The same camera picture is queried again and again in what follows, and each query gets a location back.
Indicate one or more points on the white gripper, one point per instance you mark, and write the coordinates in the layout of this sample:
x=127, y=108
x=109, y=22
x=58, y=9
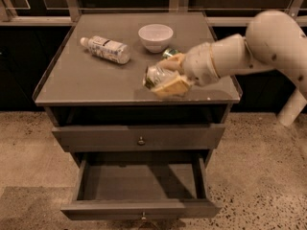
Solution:
x=200, y=63

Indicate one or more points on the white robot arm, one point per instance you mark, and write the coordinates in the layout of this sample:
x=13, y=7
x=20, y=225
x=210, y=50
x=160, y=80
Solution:
x=273, y=40

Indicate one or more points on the crumpled green soda can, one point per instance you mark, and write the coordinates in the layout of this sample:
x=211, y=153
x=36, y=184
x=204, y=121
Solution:
x=169, y=52

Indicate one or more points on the grey top drawer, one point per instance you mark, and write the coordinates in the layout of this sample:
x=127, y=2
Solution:
x=124, y=138

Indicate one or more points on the grey drawer cabinet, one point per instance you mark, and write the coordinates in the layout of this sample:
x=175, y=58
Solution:
x=82, y=90

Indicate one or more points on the open grey middle drawer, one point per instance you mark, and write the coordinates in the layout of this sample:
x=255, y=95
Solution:
x=141, y=185

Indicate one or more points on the metal middle drawer knob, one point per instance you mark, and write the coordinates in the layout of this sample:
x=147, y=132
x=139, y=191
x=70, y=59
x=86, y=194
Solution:
x=146, y=224

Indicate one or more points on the white ceramic bowl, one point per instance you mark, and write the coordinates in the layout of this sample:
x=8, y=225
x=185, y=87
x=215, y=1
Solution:
x=155, y=37

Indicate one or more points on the round metal top knob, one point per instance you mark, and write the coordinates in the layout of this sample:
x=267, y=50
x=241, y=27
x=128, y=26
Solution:
x=141, y=141

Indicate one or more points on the clear plastic water bottle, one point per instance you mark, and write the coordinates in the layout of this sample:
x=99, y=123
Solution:
x=106, y=48

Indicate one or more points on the metal window frame rail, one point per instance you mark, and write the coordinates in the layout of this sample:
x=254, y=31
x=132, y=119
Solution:
x=220, y=13

